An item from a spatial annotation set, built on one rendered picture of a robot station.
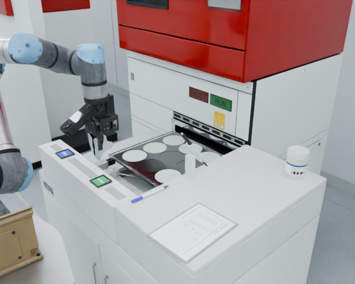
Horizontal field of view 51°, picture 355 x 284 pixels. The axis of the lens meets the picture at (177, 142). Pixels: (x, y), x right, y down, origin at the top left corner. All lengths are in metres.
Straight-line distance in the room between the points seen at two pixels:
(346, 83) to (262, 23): 1.60
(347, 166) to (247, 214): 2.04
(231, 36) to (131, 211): 0.70
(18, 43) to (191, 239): 0.67
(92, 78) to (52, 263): 0.56
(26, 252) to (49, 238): 0.12
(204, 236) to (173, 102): 0.89
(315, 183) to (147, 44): 0.95
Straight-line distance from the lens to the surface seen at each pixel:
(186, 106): 1.70
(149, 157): 1.52
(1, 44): 1.14
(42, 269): 1.21
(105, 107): 1.16
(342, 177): 3.14
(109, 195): 1.20
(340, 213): 2.92
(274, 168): 1.35
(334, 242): 2.64
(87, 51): 1.08
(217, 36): 1.42
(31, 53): 1.05
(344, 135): 3.01
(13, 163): 1.29
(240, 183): 1.25
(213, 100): 1.56
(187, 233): 1.03
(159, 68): 1.79
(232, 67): 1.39
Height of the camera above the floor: 1.63
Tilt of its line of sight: 26 degrees down
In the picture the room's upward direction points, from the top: straight up
